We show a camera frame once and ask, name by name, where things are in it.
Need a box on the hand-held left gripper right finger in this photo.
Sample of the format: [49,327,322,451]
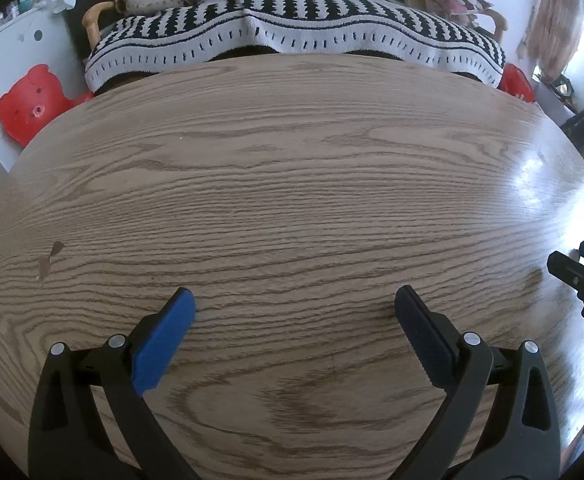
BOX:
[393,284,560,480]

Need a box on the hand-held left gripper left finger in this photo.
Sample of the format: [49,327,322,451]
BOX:
[28,287,203,480]

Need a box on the red bag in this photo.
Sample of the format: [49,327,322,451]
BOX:
[496,62,536,103]

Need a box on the patterned curtain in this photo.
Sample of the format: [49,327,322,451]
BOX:
[516,0,584,81]

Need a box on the red bear stool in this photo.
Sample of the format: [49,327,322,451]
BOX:
[0,64,95,148]

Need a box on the white cabinet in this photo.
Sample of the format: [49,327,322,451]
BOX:
[0,10,90,181]

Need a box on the black cloth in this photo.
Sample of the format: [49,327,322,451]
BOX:
[62,0,123,56]

